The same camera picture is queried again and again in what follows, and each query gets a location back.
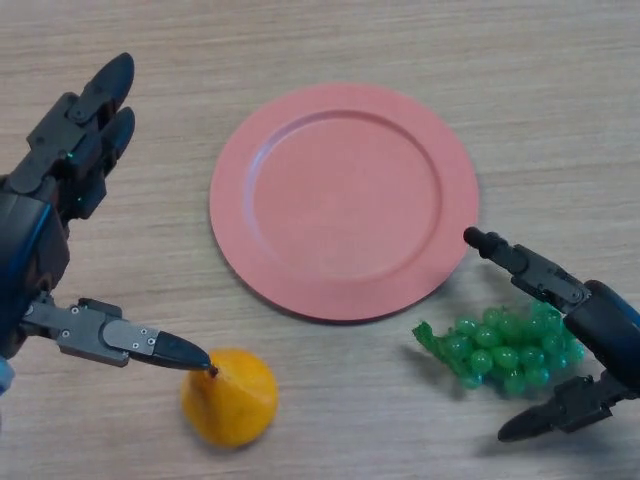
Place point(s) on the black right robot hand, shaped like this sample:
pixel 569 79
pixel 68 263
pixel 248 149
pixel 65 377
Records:
pixel 610 325

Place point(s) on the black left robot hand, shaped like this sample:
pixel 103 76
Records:
pixel 45 175

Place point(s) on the green grapes bunch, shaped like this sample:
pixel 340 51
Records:
pixel 500 355

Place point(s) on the pink round plate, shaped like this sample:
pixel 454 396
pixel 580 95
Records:
pixel 345 200

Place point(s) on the orange yellow pear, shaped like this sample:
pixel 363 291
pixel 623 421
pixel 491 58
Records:
pixel 235 405

